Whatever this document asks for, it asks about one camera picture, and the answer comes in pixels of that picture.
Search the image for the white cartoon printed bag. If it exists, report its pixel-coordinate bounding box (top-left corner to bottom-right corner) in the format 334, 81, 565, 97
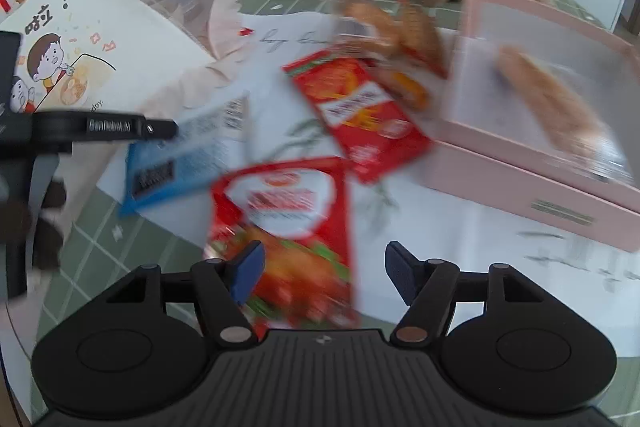
10, 0, 217, 120

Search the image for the white printed table cloth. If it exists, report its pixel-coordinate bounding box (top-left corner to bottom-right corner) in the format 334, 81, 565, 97
95, 9, 640, 338

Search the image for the long bread snack packet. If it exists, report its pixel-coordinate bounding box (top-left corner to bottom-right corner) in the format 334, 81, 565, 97
494, 46, 607, 160

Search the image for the red snack packet yellow print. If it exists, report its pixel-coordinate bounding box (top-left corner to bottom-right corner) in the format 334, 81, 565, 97
283, 49, 434, 184

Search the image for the orange brown snack packet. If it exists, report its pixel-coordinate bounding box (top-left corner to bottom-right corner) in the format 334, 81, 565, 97
334, 0, 449, 110

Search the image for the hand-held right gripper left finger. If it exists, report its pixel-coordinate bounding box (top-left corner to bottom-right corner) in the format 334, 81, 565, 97
105, 241, 266, 349

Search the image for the pale pink fabric bag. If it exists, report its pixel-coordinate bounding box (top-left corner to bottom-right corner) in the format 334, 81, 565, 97
206, 0, 252, 60

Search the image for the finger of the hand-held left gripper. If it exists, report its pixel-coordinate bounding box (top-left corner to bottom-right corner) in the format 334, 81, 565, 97
31, 111, 179, 154

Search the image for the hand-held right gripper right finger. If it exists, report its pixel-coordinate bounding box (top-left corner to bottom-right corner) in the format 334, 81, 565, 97
384, 241, 537, 346

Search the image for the pink cardboard box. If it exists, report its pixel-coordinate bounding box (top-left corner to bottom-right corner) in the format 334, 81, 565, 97
419, 0, 640, 254

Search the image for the blue snack packet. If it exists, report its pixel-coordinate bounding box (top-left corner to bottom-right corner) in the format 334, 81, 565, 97
119, 93, 251, 216

